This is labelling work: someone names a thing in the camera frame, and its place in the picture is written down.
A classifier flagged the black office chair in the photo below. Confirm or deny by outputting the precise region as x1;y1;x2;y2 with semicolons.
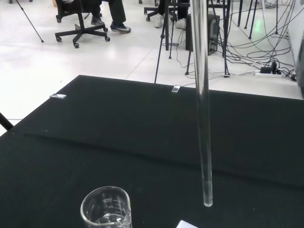
54;0;111;49
143;0;179;22

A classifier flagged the dark slim tripod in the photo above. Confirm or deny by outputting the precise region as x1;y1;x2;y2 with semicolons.
237;0;260;40

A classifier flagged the thin black tripod leg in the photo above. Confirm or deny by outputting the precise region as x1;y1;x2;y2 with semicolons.
15;0;45;44

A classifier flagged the clear glass beaker with water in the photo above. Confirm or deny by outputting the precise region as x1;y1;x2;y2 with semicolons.
80;186;132;228

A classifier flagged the black bench cloth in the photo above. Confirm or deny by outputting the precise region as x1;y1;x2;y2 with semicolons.
0;75;304;228

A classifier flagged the black floor cable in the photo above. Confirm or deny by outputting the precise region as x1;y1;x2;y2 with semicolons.
222;0;297;82

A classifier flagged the black camera tripod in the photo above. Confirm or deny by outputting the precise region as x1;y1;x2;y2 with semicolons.
154;0;193;85

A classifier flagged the black computer tower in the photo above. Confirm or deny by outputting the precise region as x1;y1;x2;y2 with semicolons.
185;13;221;57

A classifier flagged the white test tube rack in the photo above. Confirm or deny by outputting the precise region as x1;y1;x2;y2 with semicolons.
176;220;199;228

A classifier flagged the white power strip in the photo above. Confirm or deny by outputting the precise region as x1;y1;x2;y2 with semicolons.
255;70;284;78

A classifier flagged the person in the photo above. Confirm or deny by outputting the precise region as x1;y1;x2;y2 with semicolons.
57;0;132;35
153;0;190;29

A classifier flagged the thick black tripod leg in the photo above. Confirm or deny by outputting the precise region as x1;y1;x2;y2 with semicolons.
0;111;14;131

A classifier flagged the grey panel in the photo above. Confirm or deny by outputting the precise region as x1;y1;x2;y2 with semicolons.
288;28;304;100

